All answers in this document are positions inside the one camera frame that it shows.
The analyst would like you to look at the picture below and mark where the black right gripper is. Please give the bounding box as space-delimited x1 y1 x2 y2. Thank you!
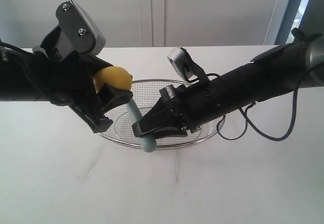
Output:
132 79 228 138

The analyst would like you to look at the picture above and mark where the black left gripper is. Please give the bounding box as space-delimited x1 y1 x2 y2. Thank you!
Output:
32 27 133 133

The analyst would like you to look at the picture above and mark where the yellow lemon with sticker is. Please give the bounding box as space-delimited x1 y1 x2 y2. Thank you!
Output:
93 66 133 93

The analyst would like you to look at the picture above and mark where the teal handled peeler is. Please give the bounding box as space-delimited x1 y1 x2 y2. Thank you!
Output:
126 99 156 154

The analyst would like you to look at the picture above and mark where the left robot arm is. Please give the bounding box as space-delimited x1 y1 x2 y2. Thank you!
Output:
1 27 133 133

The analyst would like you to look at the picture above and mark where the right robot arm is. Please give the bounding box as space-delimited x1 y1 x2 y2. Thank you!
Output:
132 33 323 139

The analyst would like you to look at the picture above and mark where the oval wire mesh basket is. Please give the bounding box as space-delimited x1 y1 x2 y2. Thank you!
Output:
99 79 225 150

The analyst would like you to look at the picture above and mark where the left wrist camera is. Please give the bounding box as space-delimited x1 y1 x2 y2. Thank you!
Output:
56 0 106 56

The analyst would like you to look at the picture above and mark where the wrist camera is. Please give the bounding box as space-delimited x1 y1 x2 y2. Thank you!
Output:
167 47 208 83
56 0 106 56

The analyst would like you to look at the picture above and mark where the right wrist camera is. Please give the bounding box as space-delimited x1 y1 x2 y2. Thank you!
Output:
167 47 208 83

